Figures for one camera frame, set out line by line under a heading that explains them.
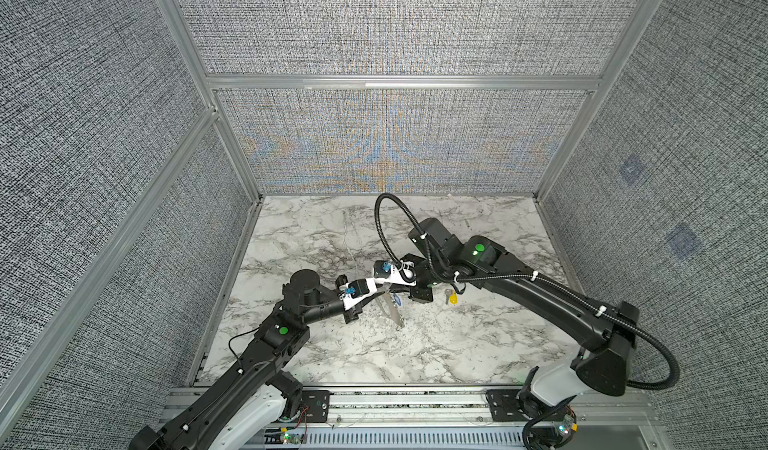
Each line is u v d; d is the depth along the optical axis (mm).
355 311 625
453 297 923
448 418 730
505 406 728
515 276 462
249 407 570
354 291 566
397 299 718
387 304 743
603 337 409
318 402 738
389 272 585
